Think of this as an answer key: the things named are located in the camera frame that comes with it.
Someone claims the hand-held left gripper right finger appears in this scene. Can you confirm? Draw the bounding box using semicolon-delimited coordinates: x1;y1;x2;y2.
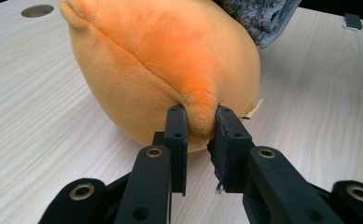
206;105;255;194

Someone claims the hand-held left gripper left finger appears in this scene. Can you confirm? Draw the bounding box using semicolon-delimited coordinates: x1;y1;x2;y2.
164;105;188;197

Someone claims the orange plush toy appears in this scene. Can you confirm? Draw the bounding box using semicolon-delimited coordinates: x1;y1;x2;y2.
59;0;264;154

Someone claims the grey fuzzy cloth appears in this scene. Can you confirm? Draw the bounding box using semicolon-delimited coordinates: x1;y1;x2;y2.
213;0;303;49

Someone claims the small black clip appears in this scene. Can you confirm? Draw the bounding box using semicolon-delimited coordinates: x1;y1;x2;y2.
342;12;363;32

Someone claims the round table cable hole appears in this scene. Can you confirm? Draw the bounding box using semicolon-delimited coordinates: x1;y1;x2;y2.
21;4;55;19

